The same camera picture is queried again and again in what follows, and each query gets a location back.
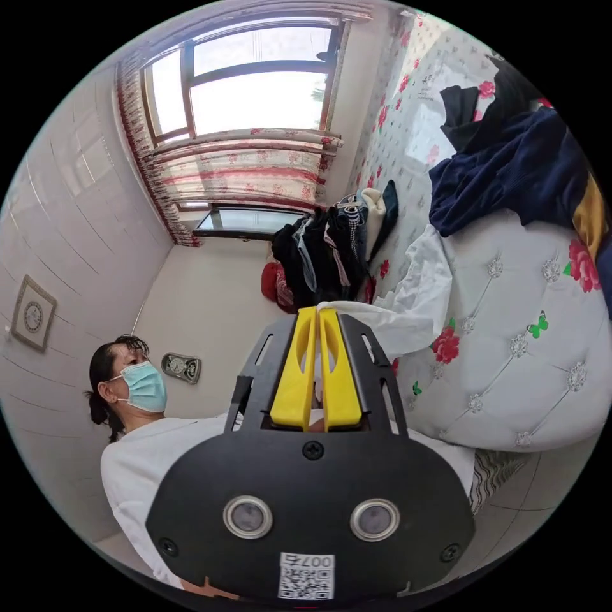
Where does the floral curtain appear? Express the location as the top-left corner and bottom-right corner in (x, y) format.
(116, 7), (375, 249)

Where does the pile of dark clothes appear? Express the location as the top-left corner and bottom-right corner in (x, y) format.
(428, 53), (612, 268)

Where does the red cloth bag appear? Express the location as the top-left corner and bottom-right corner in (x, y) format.
(261, 261), (298, 314)

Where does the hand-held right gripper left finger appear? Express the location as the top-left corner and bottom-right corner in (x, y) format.
(269, 307), (319, 428)

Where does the bed with floral sheet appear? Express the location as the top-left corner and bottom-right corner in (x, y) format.
(343, 11), (612, 454)

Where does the framed picture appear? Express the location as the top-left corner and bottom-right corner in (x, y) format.
(11, 274), (59, 354)

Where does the window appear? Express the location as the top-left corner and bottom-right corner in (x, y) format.
(142, 18), (346, 147)

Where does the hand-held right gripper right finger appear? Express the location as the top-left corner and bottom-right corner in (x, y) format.
(319, 309), (363, 430)

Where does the person's body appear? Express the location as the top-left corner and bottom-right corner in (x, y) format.
(83, 334), (476, 590)

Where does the silver clock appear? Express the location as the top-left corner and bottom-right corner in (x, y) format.
(161, 352), (202, 385)

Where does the person's right hand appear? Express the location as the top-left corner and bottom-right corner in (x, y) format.
(183, 576), (241, 601)

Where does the white dress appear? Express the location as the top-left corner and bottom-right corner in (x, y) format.
(317, 223), (456, 360)

